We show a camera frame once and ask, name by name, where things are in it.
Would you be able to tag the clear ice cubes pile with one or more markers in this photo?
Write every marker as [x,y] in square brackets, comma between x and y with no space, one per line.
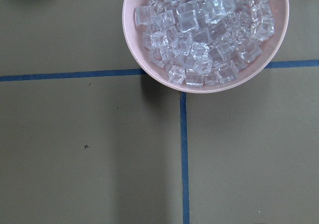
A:
[204,42]

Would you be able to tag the pink bowl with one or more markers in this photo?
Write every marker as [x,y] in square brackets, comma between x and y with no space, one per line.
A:
[133,37]

